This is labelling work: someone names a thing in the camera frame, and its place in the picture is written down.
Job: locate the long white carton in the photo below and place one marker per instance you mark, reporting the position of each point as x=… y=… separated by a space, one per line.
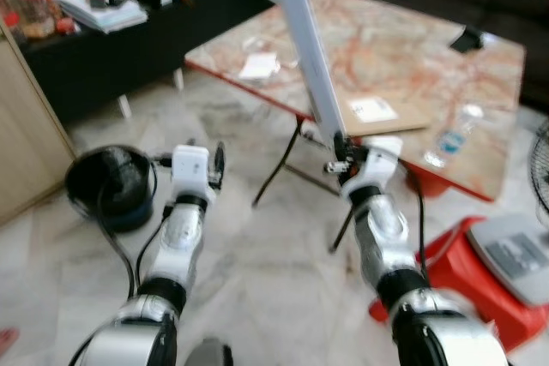
x=307 y=49

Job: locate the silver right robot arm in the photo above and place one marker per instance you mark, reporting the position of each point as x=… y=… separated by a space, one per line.
x=386 y=237

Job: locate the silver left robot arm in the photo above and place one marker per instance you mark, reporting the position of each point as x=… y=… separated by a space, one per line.
x=176 y=250

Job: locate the black round rubbish bin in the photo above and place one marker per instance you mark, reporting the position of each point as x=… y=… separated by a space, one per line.
x=107 y=186

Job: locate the brown cardboard with white label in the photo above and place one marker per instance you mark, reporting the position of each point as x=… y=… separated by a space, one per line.
x=403 y=113

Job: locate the red plastic bucket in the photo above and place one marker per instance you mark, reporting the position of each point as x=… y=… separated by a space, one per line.
x=431 y=184

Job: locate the white crumpled paper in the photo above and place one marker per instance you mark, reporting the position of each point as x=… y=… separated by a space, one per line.
x=260 y=67

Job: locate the clear plastic water bottle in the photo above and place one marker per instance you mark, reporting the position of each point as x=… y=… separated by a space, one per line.
x=452 y=139

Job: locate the black low cabinet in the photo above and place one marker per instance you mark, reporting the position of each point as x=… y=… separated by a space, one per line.
x=129 y=62

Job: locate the small black object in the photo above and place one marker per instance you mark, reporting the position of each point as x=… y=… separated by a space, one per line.
x=467 y=40

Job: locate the red plastic stool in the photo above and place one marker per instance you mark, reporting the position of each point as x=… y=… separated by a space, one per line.
x=467 y=284

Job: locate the grey robot foot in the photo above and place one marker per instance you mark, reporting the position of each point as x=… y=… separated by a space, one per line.
x=208 y=354

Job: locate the stack of white books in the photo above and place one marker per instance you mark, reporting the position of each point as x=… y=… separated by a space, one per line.
x=103 y=14

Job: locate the black standing fan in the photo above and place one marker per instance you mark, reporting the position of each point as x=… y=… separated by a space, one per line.
x=540 y=169

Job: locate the light wooden cabinet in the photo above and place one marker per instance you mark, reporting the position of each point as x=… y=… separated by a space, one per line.
x=26 y=134

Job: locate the grey flat scale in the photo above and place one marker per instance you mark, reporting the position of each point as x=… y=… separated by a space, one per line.
x=515 y=254

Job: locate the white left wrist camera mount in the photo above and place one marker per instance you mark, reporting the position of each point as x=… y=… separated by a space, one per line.
x=190 y=169

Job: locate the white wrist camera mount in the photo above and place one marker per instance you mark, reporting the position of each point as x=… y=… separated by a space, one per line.
x=190 y=169
x=377 y=158

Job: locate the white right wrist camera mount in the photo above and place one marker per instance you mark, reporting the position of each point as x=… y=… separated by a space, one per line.
x=377 y=158

